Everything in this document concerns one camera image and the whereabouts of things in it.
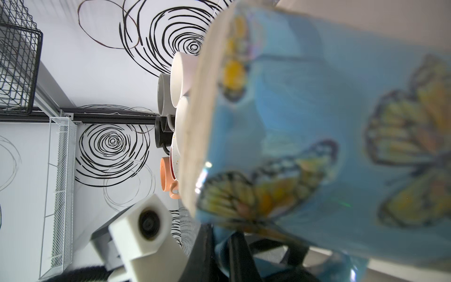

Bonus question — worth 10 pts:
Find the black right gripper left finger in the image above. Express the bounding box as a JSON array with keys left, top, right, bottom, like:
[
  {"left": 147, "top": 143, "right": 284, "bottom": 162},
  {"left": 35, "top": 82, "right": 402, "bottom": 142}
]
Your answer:
[{"left": 178, "top": 224, "right": 220, "bottom": 282}]

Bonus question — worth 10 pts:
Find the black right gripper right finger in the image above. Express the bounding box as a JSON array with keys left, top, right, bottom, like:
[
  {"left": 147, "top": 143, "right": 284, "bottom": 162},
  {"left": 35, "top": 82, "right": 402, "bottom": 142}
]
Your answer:
[{"left": 228, "top": 232, "right": 263, "bottom": 282}]

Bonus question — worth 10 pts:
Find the black mug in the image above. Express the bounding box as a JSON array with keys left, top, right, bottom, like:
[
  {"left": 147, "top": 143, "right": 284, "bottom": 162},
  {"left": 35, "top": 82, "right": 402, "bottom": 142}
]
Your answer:
[{"left": 155, "top": 116, "right": 173, "bottom": 154}]

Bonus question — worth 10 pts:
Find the blue butterfly mug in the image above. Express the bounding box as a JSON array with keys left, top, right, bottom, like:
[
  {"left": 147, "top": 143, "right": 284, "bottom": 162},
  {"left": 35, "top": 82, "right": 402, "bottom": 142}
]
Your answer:
[{"left": 180, "top": 1, "right": 451, "bottom": 282}]

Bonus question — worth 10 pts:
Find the grey mug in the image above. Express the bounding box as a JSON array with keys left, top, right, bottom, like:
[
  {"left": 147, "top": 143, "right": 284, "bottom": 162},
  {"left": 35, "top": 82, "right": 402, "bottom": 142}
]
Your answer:
[{"left": 157, "top": 74, "right": 176, "bottom": 116}]

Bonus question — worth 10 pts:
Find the orange cream mug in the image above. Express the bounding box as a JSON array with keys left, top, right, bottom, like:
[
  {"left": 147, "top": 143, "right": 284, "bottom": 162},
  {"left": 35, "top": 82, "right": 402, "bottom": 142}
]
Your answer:
[{"left": 160, "top": 157, "right": 180, "bottom": 200}]

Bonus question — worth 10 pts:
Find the cream white mug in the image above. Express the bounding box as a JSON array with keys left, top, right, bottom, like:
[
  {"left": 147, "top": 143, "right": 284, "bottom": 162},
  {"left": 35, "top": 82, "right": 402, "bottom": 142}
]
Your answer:
[{"left": 170, "top": 133, "right": 180, "bottom": 180}]

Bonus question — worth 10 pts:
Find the light blue mug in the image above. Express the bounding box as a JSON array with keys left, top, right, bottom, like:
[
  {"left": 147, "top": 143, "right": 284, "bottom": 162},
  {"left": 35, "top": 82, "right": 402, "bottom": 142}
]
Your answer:
[{"left": 175, "top": 96, "right": 189, "bottom": 154}]

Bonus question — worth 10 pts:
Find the beige plastic tray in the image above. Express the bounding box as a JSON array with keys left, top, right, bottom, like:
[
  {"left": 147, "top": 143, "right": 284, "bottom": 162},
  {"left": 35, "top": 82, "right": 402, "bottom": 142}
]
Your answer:
[{"left": 277, "top": 0, "right": 451, "bottom": 51}]

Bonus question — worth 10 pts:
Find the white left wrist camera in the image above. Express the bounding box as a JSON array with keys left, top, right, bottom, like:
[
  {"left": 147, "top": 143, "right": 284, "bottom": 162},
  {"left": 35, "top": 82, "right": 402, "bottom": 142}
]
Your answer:
[{"left": 90, "top": 195, "right": 188, "bottom": 282}]

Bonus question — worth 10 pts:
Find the white wire shelf basket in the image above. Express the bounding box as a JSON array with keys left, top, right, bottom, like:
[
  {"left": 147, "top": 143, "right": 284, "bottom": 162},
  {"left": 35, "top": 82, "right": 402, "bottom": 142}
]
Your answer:
[{"left": 39, "top": 117, "right": 77, "bottom": 282}]

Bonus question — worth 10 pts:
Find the black corner frame post left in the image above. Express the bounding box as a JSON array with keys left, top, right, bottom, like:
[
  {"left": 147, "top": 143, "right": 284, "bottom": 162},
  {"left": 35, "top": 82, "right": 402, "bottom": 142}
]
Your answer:
[{"left": 1, "top": 108, "right": 159, "bottom": 125}]

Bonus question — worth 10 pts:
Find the black wire hanging basket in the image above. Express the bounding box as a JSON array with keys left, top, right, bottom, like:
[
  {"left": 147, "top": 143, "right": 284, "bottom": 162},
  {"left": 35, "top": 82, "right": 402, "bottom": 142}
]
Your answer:
[{"left": 0, "top": 0, "right": 43, "bottom": 116}]

